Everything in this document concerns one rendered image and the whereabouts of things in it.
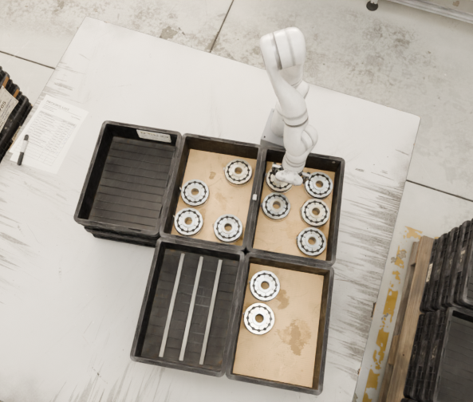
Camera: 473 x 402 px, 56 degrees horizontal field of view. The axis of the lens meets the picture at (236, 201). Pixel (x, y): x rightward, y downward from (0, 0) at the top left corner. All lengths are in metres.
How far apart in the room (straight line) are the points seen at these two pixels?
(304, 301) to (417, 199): 1.34
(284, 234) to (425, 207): 1.29
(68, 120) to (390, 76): 1.98
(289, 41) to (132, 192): 0.86
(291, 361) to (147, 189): 0.79
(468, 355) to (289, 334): 0.94
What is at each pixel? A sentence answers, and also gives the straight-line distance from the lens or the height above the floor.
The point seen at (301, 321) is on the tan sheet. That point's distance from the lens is 1.57.
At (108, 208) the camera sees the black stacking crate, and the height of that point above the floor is 0.83.
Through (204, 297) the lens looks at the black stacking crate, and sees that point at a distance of 1.56.
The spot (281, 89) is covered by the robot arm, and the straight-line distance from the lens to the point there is 1.20.
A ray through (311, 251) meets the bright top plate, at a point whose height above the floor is 0.86.
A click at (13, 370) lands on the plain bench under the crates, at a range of 1.84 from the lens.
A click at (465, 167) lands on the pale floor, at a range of 2.93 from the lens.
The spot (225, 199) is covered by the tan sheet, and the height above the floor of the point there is 0.83.
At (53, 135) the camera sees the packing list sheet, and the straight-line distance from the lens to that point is 2.03.
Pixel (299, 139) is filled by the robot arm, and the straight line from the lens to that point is 1.30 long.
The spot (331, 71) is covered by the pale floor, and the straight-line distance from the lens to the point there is 2.99.
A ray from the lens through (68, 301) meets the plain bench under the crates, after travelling 1.79.
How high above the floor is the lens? 2.38
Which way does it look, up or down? 71 degrees down
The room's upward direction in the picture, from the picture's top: 2 degrees clockwise
